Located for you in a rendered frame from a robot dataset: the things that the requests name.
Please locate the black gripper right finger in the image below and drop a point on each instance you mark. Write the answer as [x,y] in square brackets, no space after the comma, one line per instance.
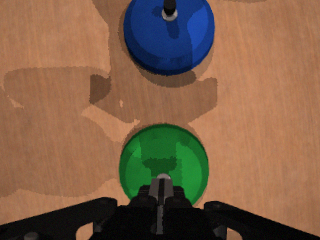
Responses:
[179,217]

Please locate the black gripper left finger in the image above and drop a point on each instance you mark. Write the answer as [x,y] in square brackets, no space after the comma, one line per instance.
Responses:
[129,222]

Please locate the green dome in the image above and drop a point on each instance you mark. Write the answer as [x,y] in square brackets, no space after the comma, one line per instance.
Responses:
[164,151]

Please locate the blue bell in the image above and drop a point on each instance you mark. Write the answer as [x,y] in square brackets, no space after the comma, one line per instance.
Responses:
[169,37]

